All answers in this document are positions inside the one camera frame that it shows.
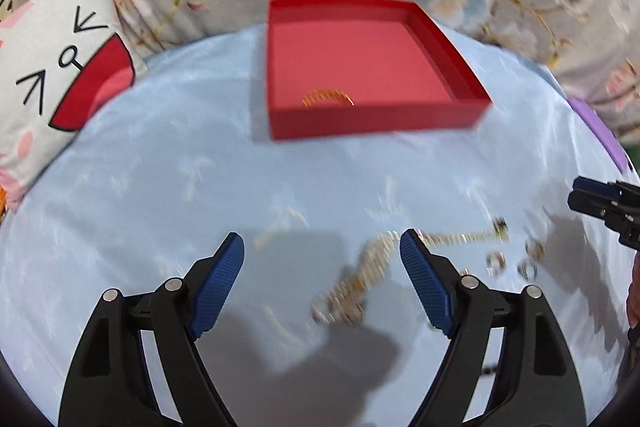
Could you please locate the purple object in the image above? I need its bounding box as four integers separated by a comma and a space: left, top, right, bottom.
566, 97, 632, 174

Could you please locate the light blue palm-print sheet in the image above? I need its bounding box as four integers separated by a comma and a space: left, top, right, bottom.
0, 24, 640, 427

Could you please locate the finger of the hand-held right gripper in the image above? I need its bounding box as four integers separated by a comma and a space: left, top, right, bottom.
568, 191, 640, 252
573, 176, 640, 202

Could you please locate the gold bangle bracelet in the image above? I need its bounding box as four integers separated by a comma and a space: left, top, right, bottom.
301, 89, 357, 108

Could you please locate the dark bead bracelet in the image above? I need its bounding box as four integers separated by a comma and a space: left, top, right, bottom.
486, 239, 548, 280

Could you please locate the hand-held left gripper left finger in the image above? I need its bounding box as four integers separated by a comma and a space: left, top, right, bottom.
59, 231, 246, 427

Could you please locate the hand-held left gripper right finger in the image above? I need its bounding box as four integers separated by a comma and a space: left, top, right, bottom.
399, 228, 587, 427

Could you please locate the cat face pillow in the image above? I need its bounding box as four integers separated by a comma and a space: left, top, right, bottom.
0, 0, 149, 214

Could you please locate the red cardboard box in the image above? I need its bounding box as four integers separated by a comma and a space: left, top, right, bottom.
265, 0, 493, 142

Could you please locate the pearl and gold bracelet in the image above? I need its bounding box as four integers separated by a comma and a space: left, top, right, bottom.
311, 229, 402, 327

